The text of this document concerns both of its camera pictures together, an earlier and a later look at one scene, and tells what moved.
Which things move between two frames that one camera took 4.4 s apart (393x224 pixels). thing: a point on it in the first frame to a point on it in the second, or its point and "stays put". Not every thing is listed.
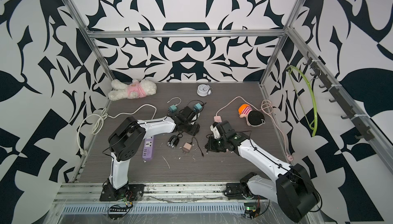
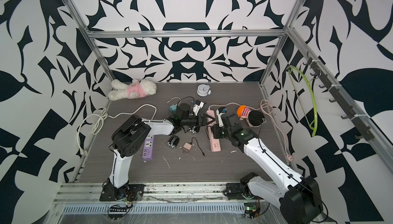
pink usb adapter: (187, 147) stays put
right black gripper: (210, 146) to (215, 131)
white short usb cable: (175, 97) stays put
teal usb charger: (173, 108) stays put
